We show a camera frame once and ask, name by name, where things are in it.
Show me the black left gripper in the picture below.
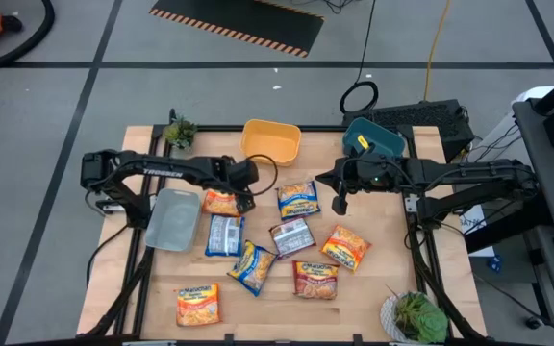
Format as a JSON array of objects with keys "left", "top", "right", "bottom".
[{"left": 223, "top": 155, "right": 261, "bottom": 215}]

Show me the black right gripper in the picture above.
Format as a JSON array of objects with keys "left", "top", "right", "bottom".
[{"left": 314, "top": 154, "right": 406, "bottom": 216}]

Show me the orange Maruchan ramen packet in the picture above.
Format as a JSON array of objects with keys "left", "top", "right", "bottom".
[
  {"left": 201, "top": 188, "right": 242, "bottom": 218},
  {"left": 175, "top": 283, "right": 222, "bottom": 329},
  {"left": 319, "top": 224, "right": 373, "bottom": 274}
]

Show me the blue Maruchan ramen packet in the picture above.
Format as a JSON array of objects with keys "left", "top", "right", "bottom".
[
  {"left": 226, "top": 239, "right": 279, "bottom": 298},
  {"left": 276, "top": 179, "right": 322, "bottom": 222},
  {"left": 204, "top": 213, "right": 246, "bottom": 259}
]

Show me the red Maruchan ramen packet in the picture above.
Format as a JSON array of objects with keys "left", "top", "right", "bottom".
[
  {"left": 291, "top": 259, "right": 340, "bottom": 302},
  {"left": 268, "top": 216, "right": 317, "bottom": 260}
]

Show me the yellow plastic bin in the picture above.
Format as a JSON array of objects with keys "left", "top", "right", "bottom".
[{"left": 239, "top": 118, "right": 303, "bottom": 168}]

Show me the teal plastic bin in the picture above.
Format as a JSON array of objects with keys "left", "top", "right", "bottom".
[{"left": 341, "top": 116, "right": 407, "bottom": 161}]

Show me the grey plastic bin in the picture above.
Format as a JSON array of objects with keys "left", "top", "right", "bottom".
[{"left": 143, "top": 187, "right": 203, "bottom": 254}]

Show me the small green succulent plant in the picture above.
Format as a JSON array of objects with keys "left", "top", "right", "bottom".
[{"left": 162, "top": 109, "right": 199, "bottom": 151}]

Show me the white paper sheet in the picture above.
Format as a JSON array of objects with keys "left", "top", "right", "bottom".
[{"left": 458, "top": 203, "right": 497, "bottom": 260}]

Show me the succulent in white patterned pot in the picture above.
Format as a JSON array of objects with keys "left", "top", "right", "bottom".
[{"left": 378, "top": 289, "right": 451, "bottom": 345}]

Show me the black hazard-striped floor mat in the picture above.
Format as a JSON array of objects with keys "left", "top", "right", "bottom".
[{"left": 148, "top": 0, "right": 327, "bottom": 60}]

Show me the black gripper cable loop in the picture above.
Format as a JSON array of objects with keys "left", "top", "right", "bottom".
[{"left": 241, "top": 153, "right": 280, "bottom": 198}]

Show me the black floor cable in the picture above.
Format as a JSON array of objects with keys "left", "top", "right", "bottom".
[{"left": 338, "top": 0, "right": 381, "bottom": 116}]

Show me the yellow floor cable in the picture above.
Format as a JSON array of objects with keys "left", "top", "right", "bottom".
[{"left": 422, "top": 0, "right": 453, "bottom": 103}]

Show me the black vacuum hose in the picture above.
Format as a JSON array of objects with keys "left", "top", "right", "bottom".
[{"left": 0, "top": 0, "right": 57, "bottom": 74}]

